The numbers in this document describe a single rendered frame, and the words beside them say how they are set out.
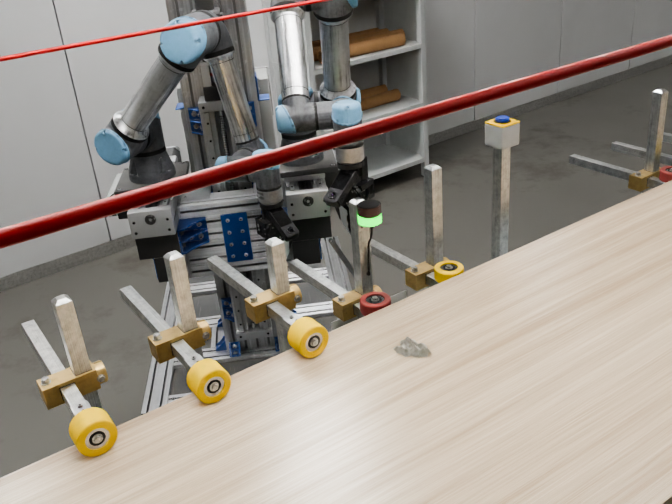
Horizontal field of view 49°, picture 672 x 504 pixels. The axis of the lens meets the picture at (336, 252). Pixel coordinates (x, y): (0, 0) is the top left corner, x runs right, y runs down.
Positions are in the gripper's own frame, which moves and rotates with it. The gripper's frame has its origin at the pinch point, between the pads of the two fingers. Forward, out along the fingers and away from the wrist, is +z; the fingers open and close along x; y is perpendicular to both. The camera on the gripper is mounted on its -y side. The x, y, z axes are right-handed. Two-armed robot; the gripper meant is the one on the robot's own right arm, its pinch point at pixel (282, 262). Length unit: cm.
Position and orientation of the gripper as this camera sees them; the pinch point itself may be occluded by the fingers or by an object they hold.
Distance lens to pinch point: 228.4
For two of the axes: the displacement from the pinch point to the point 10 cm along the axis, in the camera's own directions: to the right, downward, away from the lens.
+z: 0.8, 8.9, 4.5
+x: -8.2, 3.1, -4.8
